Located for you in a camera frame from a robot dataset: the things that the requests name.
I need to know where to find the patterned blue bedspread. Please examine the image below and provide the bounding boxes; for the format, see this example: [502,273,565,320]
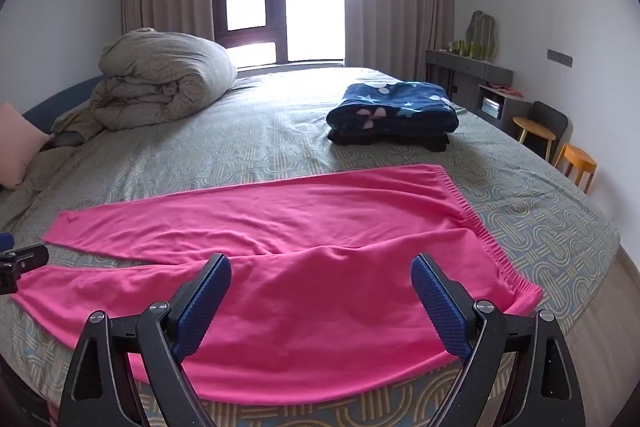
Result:
[0,67,621,427]

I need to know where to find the pink cloth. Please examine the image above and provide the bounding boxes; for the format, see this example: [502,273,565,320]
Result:
[487,82,523,98]

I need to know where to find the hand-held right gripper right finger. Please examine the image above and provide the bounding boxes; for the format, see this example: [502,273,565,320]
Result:
[410,253,586,427]

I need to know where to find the wavy-edged table mirror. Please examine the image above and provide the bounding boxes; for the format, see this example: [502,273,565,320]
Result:
[466,10,497,62]

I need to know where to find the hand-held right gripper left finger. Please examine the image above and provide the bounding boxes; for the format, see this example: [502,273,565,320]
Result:
[57,253,233,427]

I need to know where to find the round wooden stool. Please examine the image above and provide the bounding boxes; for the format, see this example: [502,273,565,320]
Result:
[553,144,598,194]
[512,117,557,160]

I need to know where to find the folded black garment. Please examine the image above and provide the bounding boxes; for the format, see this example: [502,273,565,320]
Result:
[327,129,451,152]

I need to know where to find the patterned pillow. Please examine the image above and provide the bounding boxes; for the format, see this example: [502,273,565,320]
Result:
[50,28,238,142]

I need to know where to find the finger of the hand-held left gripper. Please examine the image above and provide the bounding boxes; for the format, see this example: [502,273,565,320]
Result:
[0,233,50,297]

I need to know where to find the grey dresser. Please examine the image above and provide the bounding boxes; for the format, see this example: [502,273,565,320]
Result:
[425,48,532,132]

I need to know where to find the folded navy star-printed blanket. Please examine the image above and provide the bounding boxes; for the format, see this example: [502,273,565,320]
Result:
[326,81,460,135]

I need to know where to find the blue headboard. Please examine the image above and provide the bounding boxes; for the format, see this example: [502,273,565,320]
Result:
[21,76,106,118]

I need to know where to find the pink pants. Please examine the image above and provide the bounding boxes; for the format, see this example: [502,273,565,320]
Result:
[11,163,545,406]

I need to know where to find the pink pillow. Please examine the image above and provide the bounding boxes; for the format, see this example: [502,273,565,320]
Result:
[0,101,51,188]

